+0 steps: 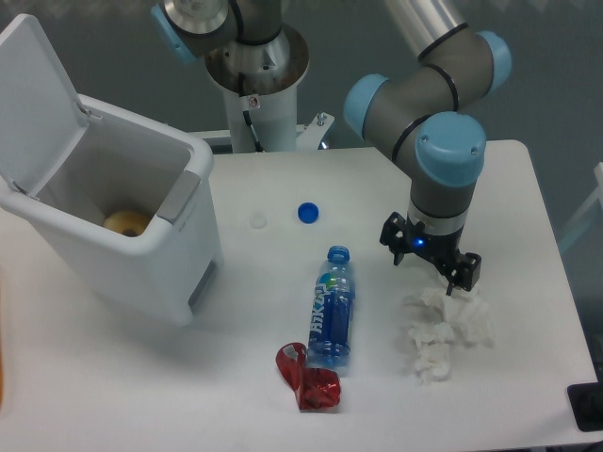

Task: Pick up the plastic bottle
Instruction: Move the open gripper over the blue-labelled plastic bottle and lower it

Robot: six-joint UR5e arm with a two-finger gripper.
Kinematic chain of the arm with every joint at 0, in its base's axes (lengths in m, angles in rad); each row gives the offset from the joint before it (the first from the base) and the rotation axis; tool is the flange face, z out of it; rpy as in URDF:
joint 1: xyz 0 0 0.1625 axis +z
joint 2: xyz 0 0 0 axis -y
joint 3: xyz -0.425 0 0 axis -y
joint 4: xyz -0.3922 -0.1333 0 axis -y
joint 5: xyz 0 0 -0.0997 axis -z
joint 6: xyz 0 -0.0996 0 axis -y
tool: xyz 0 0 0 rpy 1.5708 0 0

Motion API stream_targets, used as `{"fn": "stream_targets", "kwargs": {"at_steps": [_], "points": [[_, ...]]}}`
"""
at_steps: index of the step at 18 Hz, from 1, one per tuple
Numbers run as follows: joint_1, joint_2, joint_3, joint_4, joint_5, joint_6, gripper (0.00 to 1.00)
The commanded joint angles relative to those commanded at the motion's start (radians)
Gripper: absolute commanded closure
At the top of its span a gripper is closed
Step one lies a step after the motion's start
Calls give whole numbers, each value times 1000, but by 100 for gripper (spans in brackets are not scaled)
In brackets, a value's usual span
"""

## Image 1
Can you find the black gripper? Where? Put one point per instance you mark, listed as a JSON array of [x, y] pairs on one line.
[[462, 270]]

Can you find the black device at edge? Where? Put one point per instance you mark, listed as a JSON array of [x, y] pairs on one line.
[[586, 403]]

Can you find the white trash bin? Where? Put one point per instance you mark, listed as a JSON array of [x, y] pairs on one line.
[[69, 161]]

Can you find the white bottle cap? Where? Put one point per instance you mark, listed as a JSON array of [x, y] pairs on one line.
[[258, 220]]

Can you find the white frame at right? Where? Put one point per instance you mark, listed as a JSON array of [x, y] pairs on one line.
[[584, 217]]

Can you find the blue plastic bottle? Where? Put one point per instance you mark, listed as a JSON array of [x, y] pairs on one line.
[[332, 312]]

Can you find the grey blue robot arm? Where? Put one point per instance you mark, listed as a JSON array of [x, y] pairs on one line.
[[417, 123]]

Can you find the blue bottle cap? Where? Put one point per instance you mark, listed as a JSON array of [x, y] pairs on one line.
[[308, 212]]

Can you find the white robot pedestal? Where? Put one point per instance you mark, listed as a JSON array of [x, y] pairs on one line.
[[259, 89]]

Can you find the brown tape roll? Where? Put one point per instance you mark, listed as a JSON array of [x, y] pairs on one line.
[[127, 223]]

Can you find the crumpled white tissue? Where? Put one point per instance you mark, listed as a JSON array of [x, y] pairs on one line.
[[440, 321]]

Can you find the red crumpled plastic wrapper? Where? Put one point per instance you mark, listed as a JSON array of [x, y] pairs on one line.
[[315, 389]]

